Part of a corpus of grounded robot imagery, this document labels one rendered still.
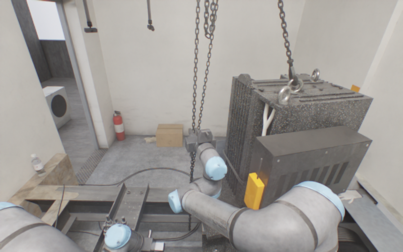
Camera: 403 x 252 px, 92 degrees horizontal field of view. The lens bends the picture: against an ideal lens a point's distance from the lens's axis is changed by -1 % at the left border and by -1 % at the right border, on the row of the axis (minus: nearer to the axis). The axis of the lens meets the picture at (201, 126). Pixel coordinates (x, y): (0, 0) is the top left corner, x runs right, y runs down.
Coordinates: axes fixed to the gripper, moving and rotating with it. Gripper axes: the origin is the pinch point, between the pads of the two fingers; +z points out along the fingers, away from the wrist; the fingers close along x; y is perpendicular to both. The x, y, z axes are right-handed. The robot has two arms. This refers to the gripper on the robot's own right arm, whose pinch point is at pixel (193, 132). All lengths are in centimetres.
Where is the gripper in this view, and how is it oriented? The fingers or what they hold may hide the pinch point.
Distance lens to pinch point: 96.9
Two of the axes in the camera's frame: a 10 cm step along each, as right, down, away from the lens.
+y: -0.5, 8.9, 4.5
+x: 9.5, -1.0, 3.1
